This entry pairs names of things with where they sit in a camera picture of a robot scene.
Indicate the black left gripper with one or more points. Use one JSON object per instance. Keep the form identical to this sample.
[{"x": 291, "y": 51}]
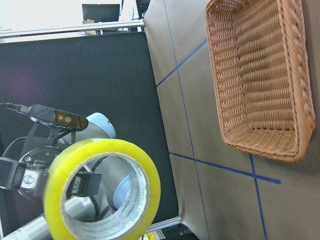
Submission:
[{"x": 36, "y": 172}]

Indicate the yellow tape roll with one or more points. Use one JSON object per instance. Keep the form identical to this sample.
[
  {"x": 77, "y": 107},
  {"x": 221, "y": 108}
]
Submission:
[{"x": 134, "y": 216}]

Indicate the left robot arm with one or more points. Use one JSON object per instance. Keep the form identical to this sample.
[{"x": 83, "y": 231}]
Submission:
[{"x": 114, "y": 185}]

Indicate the brown wicker basket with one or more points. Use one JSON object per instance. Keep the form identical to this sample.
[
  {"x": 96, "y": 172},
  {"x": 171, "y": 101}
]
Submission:
[{"x": 261, "y": 77}]

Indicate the black monitor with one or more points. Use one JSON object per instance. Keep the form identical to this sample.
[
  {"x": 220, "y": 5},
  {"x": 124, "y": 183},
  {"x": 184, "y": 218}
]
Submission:
[{"x": 101, "y": 12}]

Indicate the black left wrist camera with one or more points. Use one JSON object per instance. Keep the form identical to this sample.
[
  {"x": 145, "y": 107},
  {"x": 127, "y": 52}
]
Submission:
[{"x": 55, "y": 117}]

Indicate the aluminium table edge rail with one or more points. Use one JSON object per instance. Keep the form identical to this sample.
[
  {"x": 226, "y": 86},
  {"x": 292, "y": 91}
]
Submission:
[{"x": 14, "y": 33}]

